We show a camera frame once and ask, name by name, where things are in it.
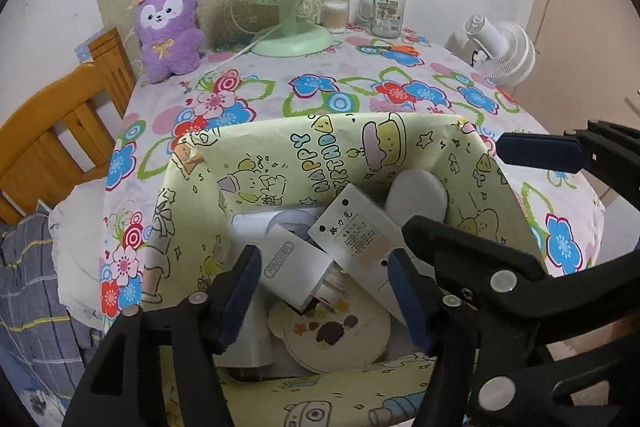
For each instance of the purple plush toy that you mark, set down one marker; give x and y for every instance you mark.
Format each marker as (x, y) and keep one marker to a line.
(167, 52)

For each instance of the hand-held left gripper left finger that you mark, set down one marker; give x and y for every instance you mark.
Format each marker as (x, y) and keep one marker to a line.
(240, 292)

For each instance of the beige wardrobe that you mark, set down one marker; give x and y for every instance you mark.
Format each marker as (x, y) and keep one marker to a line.
(585, 32)

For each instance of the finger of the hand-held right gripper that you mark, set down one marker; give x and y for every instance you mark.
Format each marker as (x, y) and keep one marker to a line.
(475, 257)
(540, 152)

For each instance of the blue printed paper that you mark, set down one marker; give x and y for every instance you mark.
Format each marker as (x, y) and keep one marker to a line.
(85, 49)

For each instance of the white round disc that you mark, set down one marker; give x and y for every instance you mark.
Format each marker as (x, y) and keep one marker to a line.
(295, 222)

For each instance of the yellow printed storage box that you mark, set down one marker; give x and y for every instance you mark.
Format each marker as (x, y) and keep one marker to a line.
(300, 152)

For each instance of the floral tablecloth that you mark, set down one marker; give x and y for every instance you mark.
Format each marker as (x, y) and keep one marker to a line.
(325, 92)

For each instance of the white pillow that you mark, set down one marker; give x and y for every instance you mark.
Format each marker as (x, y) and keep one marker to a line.
(75, 247)

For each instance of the white clip fan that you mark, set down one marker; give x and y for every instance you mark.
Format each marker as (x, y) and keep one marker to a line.
(505, 57)

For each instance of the wooden headboard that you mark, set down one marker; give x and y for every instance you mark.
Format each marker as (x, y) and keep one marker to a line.
(50, 147)

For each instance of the white power strip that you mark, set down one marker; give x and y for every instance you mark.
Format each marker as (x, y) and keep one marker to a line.
(360, 237)

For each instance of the blue plaid blanket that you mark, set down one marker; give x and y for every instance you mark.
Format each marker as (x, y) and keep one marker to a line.
(30, 307)

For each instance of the cotton swab container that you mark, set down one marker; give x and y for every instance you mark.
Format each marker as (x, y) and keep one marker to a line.
(336, 18)

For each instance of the white charger plug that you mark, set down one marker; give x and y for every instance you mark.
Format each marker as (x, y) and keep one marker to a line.
(295, 262)

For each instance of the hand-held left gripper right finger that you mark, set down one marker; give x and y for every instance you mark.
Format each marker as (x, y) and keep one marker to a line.
(407, 302)

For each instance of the glass jar mug green lid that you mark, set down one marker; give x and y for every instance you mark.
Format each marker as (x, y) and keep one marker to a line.
(387, 14)

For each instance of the cream bear-shaped disc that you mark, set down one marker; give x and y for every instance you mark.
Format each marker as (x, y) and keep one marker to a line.
(340, 347)

